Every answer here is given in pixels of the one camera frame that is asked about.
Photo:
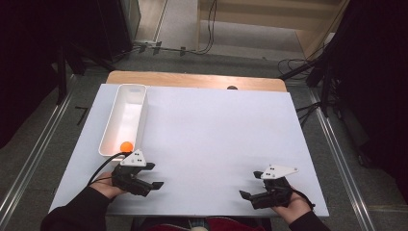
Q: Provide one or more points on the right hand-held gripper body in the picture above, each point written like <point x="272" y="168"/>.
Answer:
<point x="274" y="195"/>

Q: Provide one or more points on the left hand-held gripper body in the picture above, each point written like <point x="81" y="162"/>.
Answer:
<point x="131" y="183"/>

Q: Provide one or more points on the orange ball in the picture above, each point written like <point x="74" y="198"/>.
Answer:
<point x="126" y="146"/>

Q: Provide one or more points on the white plastic bin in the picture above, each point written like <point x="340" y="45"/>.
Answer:
<point x="123" y="118"/>

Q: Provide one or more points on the person's right hand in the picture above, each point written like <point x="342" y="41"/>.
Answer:
<point x="293" y="210"/>

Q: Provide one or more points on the person's left hand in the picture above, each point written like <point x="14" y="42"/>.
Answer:
<point x="106" y="186"/>

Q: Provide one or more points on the white board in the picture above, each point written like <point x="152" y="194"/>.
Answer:
<point x="224" y="128"/>

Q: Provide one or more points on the wooden table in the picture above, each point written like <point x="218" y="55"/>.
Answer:
<point x="192" y="79"/>

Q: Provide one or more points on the black stand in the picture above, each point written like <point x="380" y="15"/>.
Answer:
<point x="324" y="83"/>
<point x="62" y="70"/>

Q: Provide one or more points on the white power strip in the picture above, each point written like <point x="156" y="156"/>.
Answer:
<point x="146" y="43"/>

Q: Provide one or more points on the dark curtain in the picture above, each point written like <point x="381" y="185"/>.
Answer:
<point x="378" y="89"/>
<point x="29" y="64"/>

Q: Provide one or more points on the wooden platform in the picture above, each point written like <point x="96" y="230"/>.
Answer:
<point x="266" y="19"/>

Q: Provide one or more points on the metal floor rail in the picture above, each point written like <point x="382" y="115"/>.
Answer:
<point x="35" y="154"/>
<point x="343" y="166"/>

